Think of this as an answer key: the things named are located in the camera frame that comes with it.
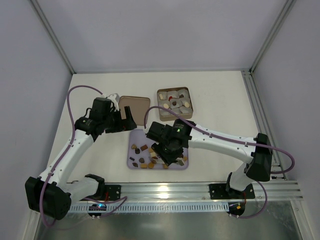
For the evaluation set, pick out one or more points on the lilac plastic tray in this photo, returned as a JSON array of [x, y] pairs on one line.
[[138, 138]]

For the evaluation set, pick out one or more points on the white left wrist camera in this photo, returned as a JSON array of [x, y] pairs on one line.
[[115, 98]]

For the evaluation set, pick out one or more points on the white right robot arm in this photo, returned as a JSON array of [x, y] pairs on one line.
[[254, 152]]

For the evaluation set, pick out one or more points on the aluminium mounting rail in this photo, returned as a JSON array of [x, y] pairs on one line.
[[182, 192]]

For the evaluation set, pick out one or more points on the rose gold tin lid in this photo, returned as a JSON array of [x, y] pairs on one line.
[[138, 107]]

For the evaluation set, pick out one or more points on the tan rectangular chocolate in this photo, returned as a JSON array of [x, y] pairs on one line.
[[143, 165]]

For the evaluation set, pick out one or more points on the slotted cable duct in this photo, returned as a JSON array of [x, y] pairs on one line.
[[148, 207]]

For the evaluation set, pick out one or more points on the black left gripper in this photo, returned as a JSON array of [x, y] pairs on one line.
[[119, 122]]

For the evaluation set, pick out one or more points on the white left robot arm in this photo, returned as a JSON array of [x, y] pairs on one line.
[[50, 193]]

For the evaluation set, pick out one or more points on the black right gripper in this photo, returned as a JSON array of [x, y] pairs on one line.
[[167, 154]]

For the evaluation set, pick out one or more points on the brown rectangular chocolate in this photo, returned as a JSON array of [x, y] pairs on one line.
[[144, 147]]

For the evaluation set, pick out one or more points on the rose gold tin box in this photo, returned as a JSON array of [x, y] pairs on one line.
[[179, 108]]

